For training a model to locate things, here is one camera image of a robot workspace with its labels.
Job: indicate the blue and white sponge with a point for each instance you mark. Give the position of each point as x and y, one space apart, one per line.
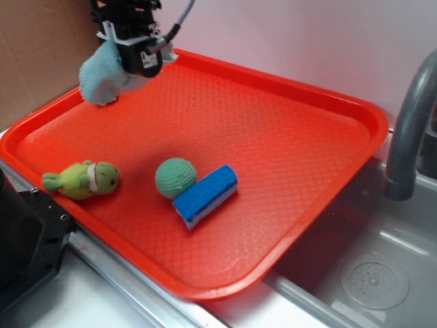
199 200

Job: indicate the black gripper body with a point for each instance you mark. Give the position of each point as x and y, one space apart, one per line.
125 22

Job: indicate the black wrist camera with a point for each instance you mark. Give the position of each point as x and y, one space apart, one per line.
141 58

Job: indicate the green dimpled ball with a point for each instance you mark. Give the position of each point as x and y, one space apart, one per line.
174 176

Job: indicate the red plastic tray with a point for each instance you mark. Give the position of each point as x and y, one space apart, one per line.
293 147

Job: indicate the grey plastic sink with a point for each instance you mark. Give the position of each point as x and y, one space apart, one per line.
366 261

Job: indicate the light blue cloth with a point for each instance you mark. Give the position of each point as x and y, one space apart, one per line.
102 77

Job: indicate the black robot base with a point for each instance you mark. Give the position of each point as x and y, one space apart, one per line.
34 234

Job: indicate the green plush frog toy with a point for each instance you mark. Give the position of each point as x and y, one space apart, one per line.
82 181

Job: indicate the grey faucet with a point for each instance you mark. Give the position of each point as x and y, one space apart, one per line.
413 144

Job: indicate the cardboard panel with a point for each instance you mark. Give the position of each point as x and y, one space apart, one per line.
43 45

